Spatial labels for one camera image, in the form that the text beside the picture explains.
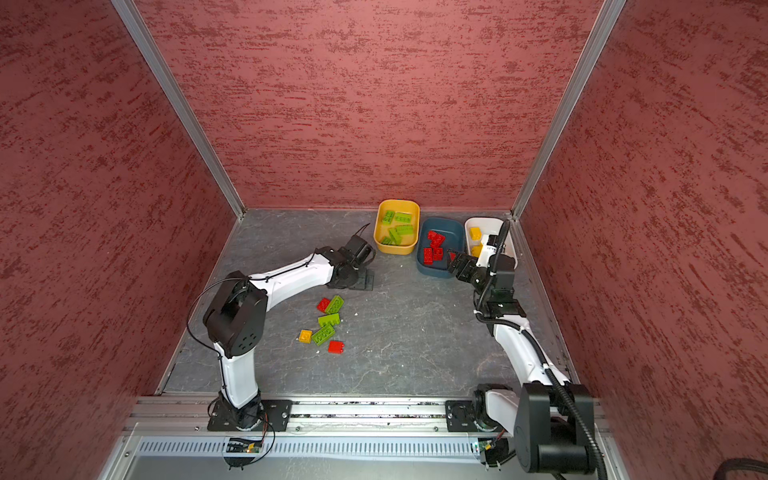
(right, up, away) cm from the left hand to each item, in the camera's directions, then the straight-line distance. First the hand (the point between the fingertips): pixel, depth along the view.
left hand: (356, 284), depth 93 cm
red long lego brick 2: (+25, +8, +12) cm, 29 cm away
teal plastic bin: (+35, +17, +18) cm, 43 cm away
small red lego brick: (+27, +15, +17) cm, 36 cm away
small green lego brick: (+10, +14, +15) cm, 22 cm away
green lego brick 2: (+17, +18, +20) cm, 32 cm away
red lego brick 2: (+34, +8, +16) cm, 39 cm away
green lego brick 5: (-8, -11, -4) cm, 14 cm away
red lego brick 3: (-11, -6, -1) cm, 13 cm away
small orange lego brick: (-15, -15, -6) cm, 22 cm away
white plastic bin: (+50, +20, +22) cm, 58 cm away
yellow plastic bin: (+7, +18, +20) cm, 28 cm away
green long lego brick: (+16, +23, +24) cm, 37 cm away
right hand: (+30, +9, -9) cm, 32 cm away
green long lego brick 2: (-9, -14, -6) cm, 17 cm away
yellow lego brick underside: (+33, +12, -19) cm, 40 cm away
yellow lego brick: (+43, +17, +17) cm, 49 cm away
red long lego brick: (+32, +15, +19) cm, 40 cm away
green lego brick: (+10, +24, +24) cm, 35 cm away
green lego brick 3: (+13, +15, +17) cm, 26 cm away
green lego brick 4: (-7, -6, -1) cm, 9 cm away
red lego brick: (+28, +9, +11) cm, 31 cm away
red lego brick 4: (-5, -17, -8) cm, 20 cm away
